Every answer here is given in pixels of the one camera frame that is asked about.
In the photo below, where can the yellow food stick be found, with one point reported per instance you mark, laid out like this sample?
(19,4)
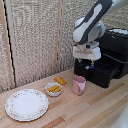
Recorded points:
(52,88)
(57,90)

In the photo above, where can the small white bowl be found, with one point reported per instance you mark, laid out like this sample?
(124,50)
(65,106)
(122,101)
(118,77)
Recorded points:
(47,91)

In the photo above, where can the yellow food block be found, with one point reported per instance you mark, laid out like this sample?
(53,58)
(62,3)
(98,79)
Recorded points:
(60,80)

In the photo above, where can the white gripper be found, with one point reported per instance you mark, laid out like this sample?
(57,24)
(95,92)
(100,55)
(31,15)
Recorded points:
(86,52)

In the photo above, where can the beige woven folding screen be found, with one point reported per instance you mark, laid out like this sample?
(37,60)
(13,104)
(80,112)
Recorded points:
(33,40)

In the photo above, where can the black air fryer body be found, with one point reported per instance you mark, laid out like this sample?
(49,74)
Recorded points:
(116,43)

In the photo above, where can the light wooden screen post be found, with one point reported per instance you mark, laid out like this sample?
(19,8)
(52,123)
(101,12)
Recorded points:
(6,43)

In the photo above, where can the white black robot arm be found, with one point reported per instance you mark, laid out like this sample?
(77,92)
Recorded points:
(88,26)

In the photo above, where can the white floral rimmed plate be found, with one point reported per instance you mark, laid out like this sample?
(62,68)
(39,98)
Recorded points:
(26,104)

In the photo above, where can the black air fryer drawer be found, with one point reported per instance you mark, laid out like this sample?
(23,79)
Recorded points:
(100,76)

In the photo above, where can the pink cup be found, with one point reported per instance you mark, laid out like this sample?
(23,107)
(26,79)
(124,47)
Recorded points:
(79,87)

